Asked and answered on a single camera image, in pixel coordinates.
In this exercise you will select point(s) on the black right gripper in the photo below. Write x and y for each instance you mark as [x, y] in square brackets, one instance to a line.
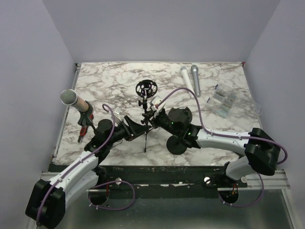
[154, 121]

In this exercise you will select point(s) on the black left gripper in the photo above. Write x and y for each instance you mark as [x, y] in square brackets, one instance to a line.
[133, 129]

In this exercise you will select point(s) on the black tripod microphone stand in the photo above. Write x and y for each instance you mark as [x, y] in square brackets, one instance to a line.
[146, 89]

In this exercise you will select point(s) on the black round-base shock-mount stand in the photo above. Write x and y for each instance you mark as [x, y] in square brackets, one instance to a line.
[179, 121]

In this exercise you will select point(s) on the black clip round-base stand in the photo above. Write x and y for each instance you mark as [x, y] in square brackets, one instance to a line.
[89, 121]

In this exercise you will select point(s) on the white foam-head microphone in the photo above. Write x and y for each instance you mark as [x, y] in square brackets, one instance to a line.
[185, 75]

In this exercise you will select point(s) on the silver grey handheld microphone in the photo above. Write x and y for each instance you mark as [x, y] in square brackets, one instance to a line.
[194, 71]

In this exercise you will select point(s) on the copper body mesh microphone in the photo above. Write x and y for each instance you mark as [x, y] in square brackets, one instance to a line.
[70, 97]

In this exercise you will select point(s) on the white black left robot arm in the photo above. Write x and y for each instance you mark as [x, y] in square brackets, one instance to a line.
[49, 199]

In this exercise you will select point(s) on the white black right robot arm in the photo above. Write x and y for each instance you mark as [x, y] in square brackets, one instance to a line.
[258, 152]

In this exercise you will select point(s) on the clear plastic screw box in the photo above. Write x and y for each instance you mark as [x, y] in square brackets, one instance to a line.
[229, 102]

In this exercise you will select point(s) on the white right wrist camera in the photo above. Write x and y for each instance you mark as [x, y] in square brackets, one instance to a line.
[155, 105]

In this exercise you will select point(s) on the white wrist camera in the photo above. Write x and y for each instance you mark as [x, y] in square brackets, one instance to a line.
[116, 113]
[155, 105]

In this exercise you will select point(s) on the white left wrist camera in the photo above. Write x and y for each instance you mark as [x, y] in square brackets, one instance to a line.
[116, 113]

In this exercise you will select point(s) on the red handled pliers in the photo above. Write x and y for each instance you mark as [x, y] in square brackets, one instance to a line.
[84, 128]

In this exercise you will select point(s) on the black robot mounting base rail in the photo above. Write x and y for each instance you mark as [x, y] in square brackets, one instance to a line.
[162, 181]

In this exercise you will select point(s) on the aluminium frame extrusion rail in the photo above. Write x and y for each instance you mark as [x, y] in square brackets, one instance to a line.
[253, 181]

